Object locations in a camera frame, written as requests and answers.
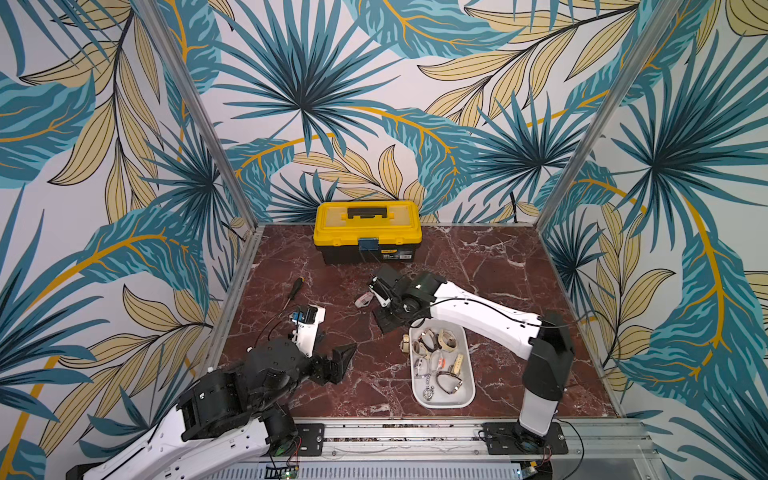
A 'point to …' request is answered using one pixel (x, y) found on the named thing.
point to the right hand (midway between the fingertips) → (382, 319)
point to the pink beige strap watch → (364, 300)
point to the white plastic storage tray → (443, 369)
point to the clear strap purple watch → (421, 368)
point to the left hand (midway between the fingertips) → (339, 348)
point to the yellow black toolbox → (366, 232)
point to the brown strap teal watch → (430, 340)
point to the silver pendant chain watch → (428, 393)
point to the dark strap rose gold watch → (460, 382)
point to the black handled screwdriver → (296, 289)
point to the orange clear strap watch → (441, 363)
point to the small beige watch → (404, 344)
